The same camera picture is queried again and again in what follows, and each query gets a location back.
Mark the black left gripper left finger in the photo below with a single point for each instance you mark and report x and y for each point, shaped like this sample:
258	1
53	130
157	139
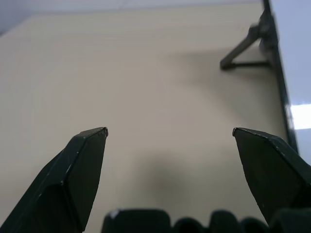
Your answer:
60	184

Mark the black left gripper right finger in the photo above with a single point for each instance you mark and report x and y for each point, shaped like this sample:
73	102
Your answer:
272	174

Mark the black whiteboard stand leg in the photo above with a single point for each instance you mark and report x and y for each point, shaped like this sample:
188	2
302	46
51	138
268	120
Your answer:
245	46

